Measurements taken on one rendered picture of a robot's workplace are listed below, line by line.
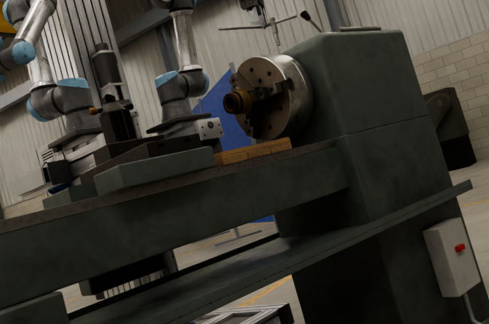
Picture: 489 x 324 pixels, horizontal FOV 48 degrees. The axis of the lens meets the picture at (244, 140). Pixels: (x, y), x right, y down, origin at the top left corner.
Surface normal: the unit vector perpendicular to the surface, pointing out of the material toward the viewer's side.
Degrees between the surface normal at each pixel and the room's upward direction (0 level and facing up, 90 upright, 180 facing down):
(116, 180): 90
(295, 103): 113
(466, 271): 90
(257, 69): 90
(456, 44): 90
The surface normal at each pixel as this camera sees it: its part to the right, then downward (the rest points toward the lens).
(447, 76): -0.54, 0.09
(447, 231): 0.63, -0.24
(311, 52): -0.73, 0.15
